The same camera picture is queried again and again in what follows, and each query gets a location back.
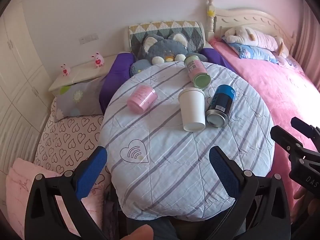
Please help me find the grey plush cat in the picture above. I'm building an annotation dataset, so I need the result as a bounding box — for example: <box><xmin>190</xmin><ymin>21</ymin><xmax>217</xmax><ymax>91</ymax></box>
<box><xmin>129</xmin><ymin>34</ymin><xmax>208</xmax><ymax>77</ymax></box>

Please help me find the white wardrobe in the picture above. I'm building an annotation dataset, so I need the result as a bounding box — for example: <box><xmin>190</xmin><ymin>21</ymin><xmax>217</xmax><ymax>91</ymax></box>
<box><xmin>0</xmin><ymin>2</ymin><xmax>54</xmax><ymax>195</ymax></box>

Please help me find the blue striped quilt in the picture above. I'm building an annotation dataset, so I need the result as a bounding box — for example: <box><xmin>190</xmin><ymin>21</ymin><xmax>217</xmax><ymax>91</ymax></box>
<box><xmin>99</xmin><ymin>61</ymin><xmax>275</xmax><ymax>222</ymax></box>

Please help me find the green and pink can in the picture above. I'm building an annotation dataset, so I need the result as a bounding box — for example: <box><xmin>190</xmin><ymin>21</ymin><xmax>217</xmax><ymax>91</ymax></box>
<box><xmin>184</xmin><ymin>54</ymin><xmax>211</xmax><ymax>91</ymax></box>

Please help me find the person's right hand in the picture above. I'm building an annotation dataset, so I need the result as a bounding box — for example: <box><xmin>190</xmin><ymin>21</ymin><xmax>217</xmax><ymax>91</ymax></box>
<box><xmin>294</xmin><ymin>187</ymin><xmax>309</xmax><ymax>201</ymax></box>

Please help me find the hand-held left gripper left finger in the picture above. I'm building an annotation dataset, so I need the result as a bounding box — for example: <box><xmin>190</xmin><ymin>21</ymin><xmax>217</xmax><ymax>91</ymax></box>
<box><xmin>24</xmin><ymin>146</ymin><xmax>118</xmax><ymax>240</ymax></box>

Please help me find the cream wooden headboard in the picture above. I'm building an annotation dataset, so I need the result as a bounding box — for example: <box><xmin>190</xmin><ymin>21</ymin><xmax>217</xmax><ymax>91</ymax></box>
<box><xmin>205</xmin><ymin>0</ymin><xmax>297</xmax><ymax>55</ymax></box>

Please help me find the grey flower pillow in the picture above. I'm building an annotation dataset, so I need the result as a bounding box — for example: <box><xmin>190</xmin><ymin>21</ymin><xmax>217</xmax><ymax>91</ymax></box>
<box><xmin>52</xmin><ymin>76</ymin><xmax>107</xmax><ymax>120</ymax></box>

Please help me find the white paper cup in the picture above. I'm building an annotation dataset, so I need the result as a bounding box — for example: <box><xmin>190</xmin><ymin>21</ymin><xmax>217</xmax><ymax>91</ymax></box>
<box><xmin>178</xmin><ymin>87</ymin><xmax>206</xmax><ymax>132</ymax></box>

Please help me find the pink blanket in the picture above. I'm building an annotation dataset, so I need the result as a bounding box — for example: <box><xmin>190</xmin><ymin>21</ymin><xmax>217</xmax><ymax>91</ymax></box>
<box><xmin>209</xmin><ymin>39</ymin><xmax>320</xmax><ymax>180</ymax></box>

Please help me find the triangle patterned quilted cover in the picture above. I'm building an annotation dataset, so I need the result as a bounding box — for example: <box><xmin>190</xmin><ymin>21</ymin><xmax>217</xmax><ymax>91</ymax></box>
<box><xmin>129</xmin><ymin>21</ymin><xmax>206</xmax><ymax>53</ymax></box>

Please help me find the pink plastic cup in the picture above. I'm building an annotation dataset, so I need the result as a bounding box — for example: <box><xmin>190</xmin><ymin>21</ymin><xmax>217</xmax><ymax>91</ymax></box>
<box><xmin>127</xmin><ymin>84</ymin><xmax>158</xmax><ymax>115</ymax></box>

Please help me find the pink bunny figurine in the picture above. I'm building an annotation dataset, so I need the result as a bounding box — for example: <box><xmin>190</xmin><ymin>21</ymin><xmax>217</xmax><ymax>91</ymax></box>
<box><xmin>60</xmin><ymin>64</ymin><xmax>72</xmax><ymax>77</ymax></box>
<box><xmin>90</xmin><ymin>52</ymin><xmax>105</xmax><ymax>68</ymax></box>

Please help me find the blue printed pillow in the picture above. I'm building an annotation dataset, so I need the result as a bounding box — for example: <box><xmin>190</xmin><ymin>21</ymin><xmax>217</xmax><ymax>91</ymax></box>
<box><xmin>229</xmin><ymin>42</ymin><xmax>279</xmax><ymax>64</ymax></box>

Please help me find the pink curtain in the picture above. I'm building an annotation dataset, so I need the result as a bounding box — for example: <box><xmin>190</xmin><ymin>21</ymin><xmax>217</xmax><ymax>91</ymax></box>
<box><xmin>291</xmin><ymin>4</ymin><xmax>320</xmax><ymax>90</ymax></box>

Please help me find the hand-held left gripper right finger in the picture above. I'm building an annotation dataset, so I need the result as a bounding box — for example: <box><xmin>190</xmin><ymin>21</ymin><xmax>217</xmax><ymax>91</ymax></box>
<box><xmin>209</xmin><ymin>146</ymin><xmax>292</xmax><ymax>240</ymax></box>

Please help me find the purple bed sheet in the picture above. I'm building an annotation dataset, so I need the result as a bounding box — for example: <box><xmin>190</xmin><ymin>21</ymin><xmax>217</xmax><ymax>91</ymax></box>
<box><xmin>99</xmin><ymin>47</ymin><xmax>235</xmax><ymax>115</ymax></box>

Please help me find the person's left hand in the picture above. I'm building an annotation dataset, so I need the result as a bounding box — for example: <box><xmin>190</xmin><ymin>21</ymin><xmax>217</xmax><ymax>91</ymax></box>
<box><xmin>117</xmin><ymin>224</ymin><xmax>154</xmax><ymax>240</ymax></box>

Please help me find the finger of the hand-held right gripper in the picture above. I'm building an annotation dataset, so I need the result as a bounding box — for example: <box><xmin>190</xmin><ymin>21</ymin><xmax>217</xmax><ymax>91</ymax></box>
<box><xmin>270</xmin><ymin>125</ymin><xmax>320</xmax><ymax>161</ymax></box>
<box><xmin>291</xmin><ymin>117</ymin><xmax>320</xmax><ymax>141</ymax></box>

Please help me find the heart printed sheet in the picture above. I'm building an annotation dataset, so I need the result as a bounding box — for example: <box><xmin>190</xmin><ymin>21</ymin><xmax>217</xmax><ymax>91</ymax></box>
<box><xmin>34</xmin><ymin>100</ymin><xmax>113</xmax><ymax>180</ymax></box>

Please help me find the pale pink quilt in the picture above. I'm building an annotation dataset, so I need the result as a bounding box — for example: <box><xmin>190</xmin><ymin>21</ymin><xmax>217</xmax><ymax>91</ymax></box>
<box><xmin>5</xmin><ymin>158</ymin><xmax>113</xmax><ymax>240</ymax></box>

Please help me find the white plush dog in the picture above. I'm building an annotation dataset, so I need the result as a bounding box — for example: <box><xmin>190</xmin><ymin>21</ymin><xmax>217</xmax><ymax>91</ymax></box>
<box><xmin>222</xmin><ymin>26</ymin><xmax>290</xmax><ymax>55</ymax></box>

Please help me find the blue and black can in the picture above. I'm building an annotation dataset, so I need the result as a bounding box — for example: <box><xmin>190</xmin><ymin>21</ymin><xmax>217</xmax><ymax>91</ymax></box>
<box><xmin>205</xmin><ymin>84</ymin><xmax>237</xmax><ymax>127</ymax></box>

